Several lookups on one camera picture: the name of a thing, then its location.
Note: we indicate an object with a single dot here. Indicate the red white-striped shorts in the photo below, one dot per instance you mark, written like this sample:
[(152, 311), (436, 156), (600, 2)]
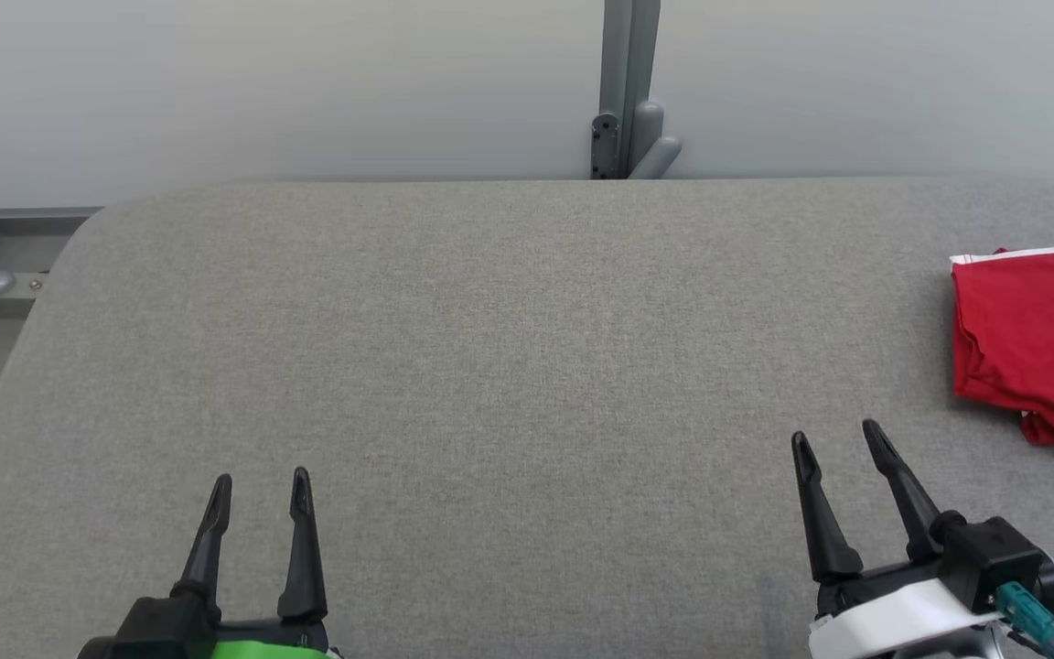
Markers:
[(1039, 329)]

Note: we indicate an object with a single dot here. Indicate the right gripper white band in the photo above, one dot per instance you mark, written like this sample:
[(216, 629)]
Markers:
[(893, 618)]

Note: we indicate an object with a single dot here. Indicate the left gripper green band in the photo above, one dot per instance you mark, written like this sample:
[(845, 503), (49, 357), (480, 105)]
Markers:
[(161, 631)]

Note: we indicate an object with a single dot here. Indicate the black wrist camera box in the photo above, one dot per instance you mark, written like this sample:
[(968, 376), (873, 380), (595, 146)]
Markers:
[(994, 554)]

